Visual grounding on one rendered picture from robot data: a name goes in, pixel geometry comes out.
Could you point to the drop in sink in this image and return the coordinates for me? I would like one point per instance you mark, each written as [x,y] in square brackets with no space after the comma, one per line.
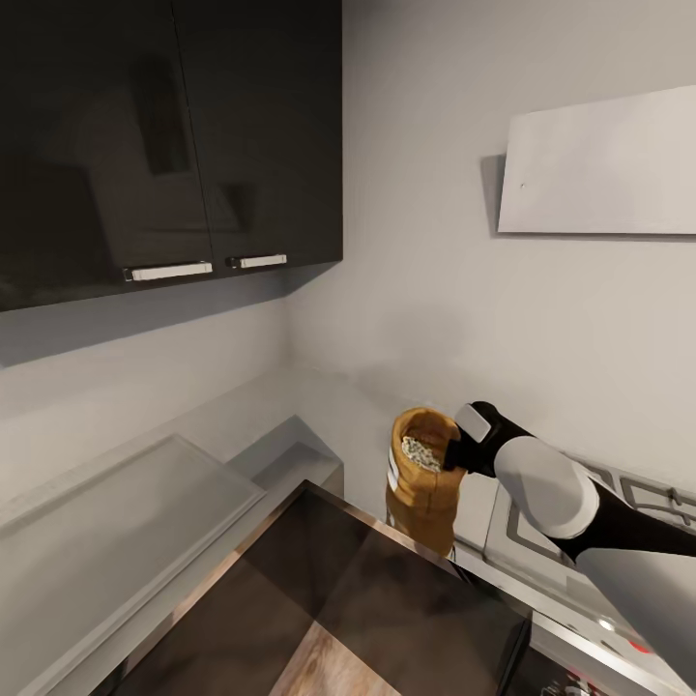
[75,569]

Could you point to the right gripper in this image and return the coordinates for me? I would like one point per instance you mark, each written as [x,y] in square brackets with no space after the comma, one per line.
[456,456]

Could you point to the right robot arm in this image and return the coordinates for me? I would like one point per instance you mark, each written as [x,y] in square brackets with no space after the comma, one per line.
[645,567]

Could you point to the burner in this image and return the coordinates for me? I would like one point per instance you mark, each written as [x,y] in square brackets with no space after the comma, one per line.
[514,545]

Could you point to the range hood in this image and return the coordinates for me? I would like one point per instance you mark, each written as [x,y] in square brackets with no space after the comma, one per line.
[622,165]

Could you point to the oven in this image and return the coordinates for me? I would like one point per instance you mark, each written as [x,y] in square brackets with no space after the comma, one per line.
[543,664]

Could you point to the cabinet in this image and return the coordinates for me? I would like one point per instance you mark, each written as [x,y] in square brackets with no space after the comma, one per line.
[152,143]

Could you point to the popcorn bag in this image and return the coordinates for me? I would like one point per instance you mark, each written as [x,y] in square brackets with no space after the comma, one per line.
[424,491]

